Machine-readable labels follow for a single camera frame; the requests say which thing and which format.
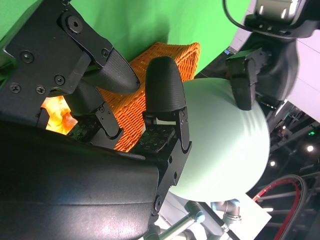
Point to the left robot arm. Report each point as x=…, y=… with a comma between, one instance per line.
x=275, y=12

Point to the red and black hoop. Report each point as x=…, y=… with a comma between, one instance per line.
x=296, y=185

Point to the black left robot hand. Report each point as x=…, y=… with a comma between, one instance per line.
x=275, y=72

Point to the orange wicker basket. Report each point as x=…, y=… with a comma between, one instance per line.
x=132, y=107

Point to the green tablecloth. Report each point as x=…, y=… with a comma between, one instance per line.
x=162, y=22

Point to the white flat table panel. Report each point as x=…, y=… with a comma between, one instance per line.
x=252, y=215

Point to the pale grey-green bowl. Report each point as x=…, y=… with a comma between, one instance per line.
x=225, y=150

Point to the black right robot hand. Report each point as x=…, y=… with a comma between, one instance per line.
x=75, y=187

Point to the silver blue-capped robot arm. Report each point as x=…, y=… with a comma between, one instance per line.
x=230, y=210

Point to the white wall panel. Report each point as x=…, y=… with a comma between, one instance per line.
x=310, y=75

